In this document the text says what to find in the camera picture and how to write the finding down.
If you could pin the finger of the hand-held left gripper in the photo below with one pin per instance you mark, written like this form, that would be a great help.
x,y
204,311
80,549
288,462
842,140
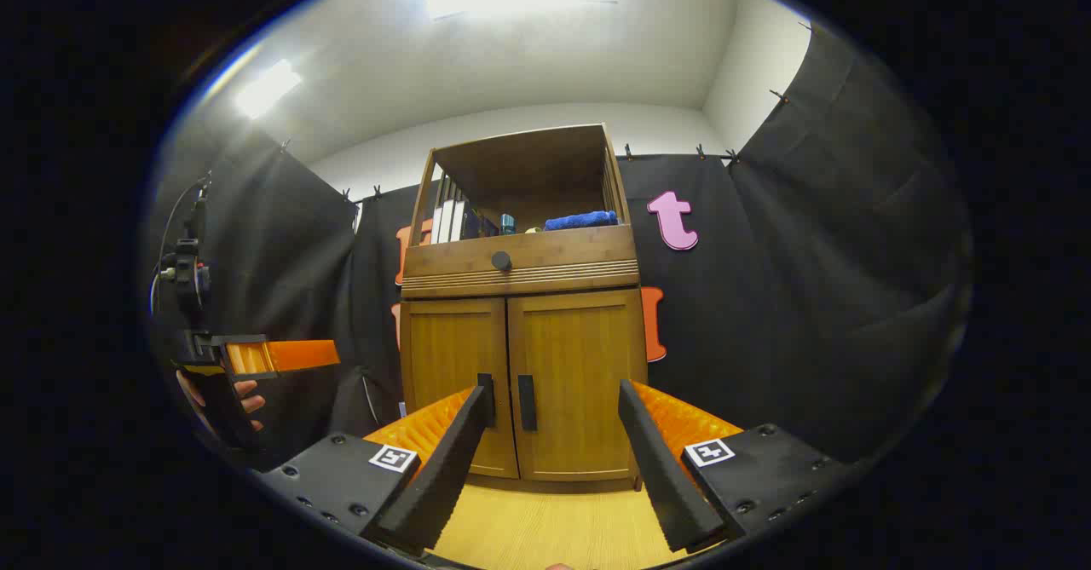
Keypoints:
x,y
298,355

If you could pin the round black drawer knob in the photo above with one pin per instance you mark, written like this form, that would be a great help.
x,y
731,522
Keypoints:
x,y
501,260

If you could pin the wooden cabinet door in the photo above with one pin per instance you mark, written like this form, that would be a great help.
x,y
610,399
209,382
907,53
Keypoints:
x,y
452,348
588,357

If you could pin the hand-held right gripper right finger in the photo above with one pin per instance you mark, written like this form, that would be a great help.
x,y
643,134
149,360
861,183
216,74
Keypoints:
x,y
665,476

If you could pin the dark book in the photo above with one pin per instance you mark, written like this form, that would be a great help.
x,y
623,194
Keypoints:
x,y
477,225

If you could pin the small ceiling light panel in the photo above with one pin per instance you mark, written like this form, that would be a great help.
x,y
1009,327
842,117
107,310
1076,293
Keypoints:
x,y
266,89

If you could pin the blue towel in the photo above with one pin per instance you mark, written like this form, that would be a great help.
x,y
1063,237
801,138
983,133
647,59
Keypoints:
x,y
580,221

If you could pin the teal cup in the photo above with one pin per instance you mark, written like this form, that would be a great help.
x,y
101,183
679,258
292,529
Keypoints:
x,y
508,224

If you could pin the black backdrop cloth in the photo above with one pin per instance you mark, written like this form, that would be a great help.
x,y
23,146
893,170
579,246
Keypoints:
x,y
810,297

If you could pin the wooden double-door shoe cabinet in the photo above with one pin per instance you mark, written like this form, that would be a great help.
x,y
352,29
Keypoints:
x,y
520,178

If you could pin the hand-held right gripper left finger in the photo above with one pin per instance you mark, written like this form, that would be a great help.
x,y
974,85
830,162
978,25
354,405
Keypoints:
x,y
443,476

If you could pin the wooden cabinet drawer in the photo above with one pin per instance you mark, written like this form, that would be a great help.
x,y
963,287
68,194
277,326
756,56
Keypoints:
x,y
562,259

